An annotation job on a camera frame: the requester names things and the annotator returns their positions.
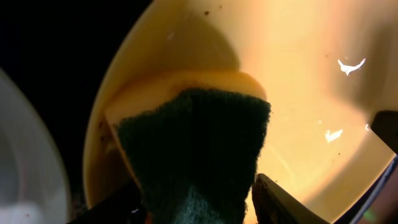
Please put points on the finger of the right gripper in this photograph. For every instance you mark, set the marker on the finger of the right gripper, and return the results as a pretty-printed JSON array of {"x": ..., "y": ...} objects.
[{"x": 385, "y": 126}]

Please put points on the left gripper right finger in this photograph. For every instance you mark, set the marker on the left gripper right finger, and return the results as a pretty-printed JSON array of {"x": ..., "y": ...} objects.
[{"x": 273, "y": 205}]

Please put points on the round black tray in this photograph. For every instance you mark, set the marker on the round black tray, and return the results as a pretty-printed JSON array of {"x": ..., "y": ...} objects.
[{"x": 57, "y": 52}]

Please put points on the near light blue plate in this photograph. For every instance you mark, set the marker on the near light blue plate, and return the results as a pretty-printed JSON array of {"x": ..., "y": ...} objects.
[{"x": 34, "y": 184}]

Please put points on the yellow plate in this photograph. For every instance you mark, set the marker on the yellow plate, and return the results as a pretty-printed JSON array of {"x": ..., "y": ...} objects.
[{"x": 327, "y": 67}]

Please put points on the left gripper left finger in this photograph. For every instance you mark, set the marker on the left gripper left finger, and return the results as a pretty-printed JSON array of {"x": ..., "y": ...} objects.
[{"x": 125, "y": 206}]

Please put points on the green and yellow sponge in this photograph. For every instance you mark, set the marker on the green and yellow sponge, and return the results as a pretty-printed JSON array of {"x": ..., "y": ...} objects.
[{"x": 191, "y": 141}]

